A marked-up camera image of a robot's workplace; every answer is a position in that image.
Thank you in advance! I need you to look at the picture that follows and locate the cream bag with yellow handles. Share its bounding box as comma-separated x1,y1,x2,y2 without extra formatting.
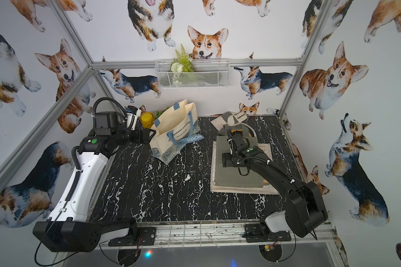
212,129,274,188

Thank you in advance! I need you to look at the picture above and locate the grey-green canvas bag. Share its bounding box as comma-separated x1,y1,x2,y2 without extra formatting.
211,136,264,189

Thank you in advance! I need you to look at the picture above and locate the cream canvas bag with photo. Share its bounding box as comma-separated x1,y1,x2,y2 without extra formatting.
210,123,278,195

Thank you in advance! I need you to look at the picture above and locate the cream bag with blue print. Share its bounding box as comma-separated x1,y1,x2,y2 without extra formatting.
149,100,205,165

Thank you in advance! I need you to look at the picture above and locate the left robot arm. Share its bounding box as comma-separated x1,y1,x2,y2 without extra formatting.
33,129,155,253

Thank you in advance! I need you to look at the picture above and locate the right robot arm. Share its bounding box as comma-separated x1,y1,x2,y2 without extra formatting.
222,130,328,239

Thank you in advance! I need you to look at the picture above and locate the yellow cylindrical canister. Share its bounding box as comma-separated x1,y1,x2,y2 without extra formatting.
139,112,155,129

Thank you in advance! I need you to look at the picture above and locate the small potted green plant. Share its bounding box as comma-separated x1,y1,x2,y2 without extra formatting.
155,109,168,119

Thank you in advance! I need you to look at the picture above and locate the small folded cream grey pouch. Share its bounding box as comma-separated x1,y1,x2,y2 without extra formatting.
211,111,248,134

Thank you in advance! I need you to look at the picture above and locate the fern and white flower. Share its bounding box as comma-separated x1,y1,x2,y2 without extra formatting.
170,45,195,87

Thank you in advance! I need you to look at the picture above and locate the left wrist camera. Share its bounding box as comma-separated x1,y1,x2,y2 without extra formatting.
93,106,142,136

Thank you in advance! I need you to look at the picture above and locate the white wire mesh basket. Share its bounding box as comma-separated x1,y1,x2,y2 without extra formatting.
155,59,230,89

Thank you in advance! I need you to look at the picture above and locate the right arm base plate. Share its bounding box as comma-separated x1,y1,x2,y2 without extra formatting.
242,224,292,243

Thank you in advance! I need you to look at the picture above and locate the aluminium frame rail structure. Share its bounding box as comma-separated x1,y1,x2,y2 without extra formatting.
0,0,355,267

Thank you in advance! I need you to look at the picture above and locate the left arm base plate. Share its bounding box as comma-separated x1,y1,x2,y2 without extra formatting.
108,227,157,247

